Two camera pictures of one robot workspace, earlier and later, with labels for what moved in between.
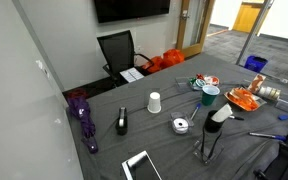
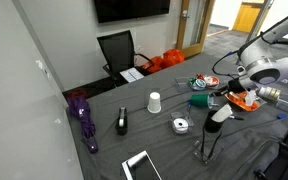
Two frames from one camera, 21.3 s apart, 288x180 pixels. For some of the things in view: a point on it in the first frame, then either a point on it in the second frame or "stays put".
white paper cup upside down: [154, 105] stays put
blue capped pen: [198, 105] → [189, 104]
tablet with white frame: [141, 167] stays put
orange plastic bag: [168, 57] stays put
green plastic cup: [209, 93] → [200, 100]
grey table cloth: [203, 118] stays put
